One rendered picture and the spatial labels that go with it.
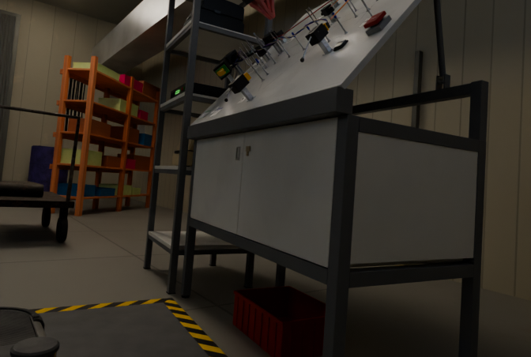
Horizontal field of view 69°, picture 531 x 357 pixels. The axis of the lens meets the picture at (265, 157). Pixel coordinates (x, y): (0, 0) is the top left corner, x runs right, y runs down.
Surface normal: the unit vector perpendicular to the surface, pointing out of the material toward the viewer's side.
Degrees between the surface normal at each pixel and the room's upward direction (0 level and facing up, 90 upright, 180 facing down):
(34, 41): 90
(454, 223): 90
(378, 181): 90
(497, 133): 90
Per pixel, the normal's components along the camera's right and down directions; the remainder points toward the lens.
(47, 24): 0.60, 0.00
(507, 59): -0.79, -0.10
